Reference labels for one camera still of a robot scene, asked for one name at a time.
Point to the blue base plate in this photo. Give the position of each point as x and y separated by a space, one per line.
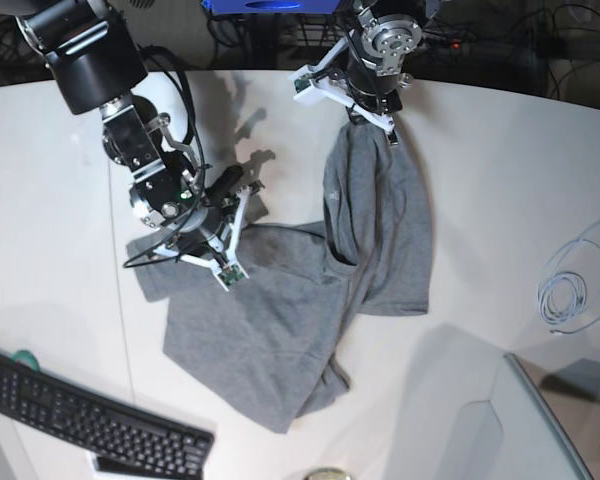
226 7

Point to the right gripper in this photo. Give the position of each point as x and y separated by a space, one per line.
209 234

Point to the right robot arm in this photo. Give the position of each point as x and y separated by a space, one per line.
88 49

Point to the grey t-shirt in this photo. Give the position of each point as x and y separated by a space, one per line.
267 345

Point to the round brass object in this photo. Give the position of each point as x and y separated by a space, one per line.
328 473

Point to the green tape roll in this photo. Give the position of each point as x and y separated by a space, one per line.
27 359

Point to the black computer keyboard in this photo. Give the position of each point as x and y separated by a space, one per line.
148 444

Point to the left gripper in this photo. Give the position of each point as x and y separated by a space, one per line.
376 94

